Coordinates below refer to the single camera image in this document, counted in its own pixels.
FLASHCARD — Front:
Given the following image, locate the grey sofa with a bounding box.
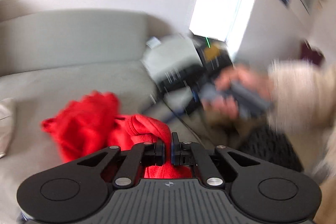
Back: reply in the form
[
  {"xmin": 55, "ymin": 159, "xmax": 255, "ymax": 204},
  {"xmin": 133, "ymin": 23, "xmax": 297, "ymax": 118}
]
[{"xmin": 1, "ymin": 10, "xmax": 200, "ymax": 223}]

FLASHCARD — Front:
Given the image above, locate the grey storage bag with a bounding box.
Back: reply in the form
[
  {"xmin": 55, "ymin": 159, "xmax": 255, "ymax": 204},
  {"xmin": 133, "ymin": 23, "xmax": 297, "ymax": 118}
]
[{"xmin": 0, "ymin": 98, "xmax": 16, "ymax": 158}]

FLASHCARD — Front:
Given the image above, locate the person's right hand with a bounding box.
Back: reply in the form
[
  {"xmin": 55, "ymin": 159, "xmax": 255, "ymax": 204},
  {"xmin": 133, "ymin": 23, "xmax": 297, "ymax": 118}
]
[{"xmin": 202, "ymin": 65, "xmax": 273, "ymax": 119}]

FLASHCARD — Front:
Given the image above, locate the leopard print trouser leg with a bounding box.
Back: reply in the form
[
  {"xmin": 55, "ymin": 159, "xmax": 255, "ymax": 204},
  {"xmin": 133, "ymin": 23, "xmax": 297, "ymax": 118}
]
[{"xmin": 229, "ymin": 124, "xmax": 304, "ymax": 172}]

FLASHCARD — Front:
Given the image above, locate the red t-shirt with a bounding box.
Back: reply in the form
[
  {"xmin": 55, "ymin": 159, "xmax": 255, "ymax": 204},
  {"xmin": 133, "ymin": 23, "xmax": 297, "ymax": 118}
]
[{"xmin": 40, "ymin": 91, "xmax": 194, "ymax": 180}]

